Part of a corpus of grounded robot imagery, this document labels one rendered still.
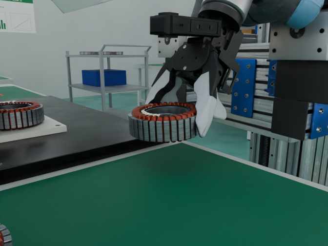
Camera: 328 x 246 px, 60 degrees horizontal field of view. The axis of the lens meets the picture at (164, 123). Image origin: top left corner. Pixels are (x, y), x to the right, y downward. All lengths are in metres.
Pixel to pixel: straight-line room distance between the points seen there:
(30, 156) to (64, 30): 5.96
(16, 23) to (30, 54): 0.59
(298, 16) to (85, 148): 0.42
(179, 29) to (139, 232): 0.26
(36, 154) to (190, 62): 0.27
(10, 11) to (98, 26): 1.73
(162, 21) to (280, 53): 0.36
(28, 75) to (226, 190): 5.86
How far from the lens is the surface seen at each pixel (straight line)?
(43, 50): 6.21
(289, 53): 0.68
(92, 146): 0.47
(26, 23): 6.16
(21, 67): 6.09
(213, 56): 0.42
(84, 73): 3.67
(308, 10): 0.57
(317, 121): 0.73
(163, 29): 0.39
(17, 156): 0.47
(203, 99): 0.39
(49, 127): 0.57
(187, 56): 0.45
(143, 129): 0.38
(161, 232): 0.29
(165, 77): 0.47
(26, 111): 0.57
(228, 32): 0.50
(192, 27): 0.42
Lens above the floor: 0.91
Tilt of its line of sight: 14 degrees down
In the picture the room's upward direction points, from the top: straight up
